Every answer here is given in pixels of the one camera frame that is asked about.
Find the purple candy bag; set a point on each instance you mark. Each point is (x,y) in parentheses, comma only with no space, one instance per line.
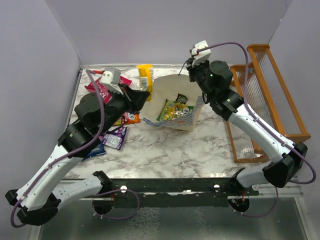
(115,139)

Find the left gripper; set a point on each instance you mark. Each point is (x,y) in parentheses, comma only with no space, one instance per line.
(138,98)

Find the orange Savoria snack packet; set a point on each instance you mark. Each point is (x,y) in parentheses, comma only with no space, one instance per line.
(128,118)

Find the checkered paper bag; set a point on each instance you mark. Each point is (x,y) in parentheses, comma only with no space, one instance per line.
(168,82)

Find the green Savoria snack packet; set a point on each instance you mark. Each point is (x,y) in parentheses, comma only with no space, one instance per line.
(173,110)

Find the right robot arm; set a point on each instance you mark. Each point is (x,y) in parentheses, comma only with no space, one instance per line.
(284,156)

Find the orange wooden rack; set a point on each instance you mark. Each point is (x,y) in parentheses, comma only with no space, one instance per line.
(269,96)

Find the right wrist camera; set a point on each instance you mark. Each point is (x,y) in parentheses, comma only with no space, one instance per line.
(202,56)

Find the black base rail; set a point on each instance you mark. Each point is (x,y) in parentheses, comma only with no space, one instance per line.
(167,193)

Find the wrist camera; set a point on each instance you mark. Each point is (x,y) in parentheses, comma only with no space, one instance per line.
(110,79)
(202,56)

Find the blue kettle chips bag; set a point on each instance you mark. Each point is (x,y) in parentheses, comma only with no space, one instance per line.
(99,150)

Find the dark green snack packet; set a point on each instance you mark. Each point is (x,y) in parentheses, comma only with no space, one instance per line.
(181,98)

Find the red snack bag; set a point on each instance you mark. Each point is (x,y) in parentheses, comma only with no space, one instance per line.
(104,92)

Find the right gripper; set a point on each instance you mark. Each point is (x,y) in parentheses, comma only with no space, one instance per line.
(192,69)

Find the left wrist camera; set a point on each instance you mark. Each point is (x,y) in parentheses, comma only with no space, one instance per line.
(110,79)

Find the yellow snack packet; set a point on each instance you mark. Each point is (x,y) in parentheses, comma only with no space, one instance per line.
(146,79)

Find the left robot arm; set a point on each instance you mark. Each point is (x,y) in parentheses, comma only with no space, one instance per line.
(39,200)

